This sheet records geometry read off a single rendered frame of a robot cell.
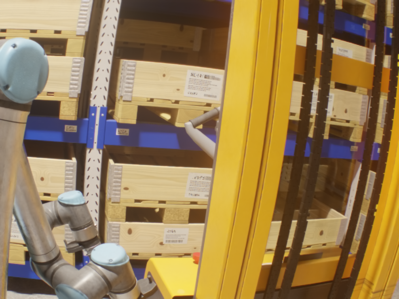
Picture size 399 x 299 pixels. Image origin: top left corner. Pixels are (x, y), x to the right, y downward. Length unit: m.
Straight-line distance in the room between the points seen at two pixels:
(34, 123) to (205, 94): 0.98
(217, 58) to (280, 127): 2.70
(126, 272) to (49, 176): 1.45
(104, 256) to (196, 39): 2.95
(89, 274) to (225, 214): 0.36
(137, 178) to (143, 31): 1.55
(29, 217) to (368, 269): 1.10
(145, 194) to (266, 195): 1.58
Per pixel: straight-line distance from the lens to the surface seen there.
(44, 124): 2.52
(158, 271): 1.47
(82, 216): 1.52
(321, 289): 1.57
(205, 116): 1.87
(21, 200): 1.05
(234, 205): 1.04
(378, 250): 1.52
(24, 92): 0.80
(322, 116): 1.12
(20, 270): 2.83
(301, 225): 1.17
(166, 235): 2.70
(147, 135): 2.58
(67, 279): 1.10
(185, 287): 1.37
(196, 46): 3.86
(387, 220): 1.49
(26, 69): 0.80
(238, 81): 1.05
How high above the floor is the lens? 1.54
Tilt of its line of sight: 10 degrees down
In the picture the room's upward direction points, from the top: 7 degrees clockwise
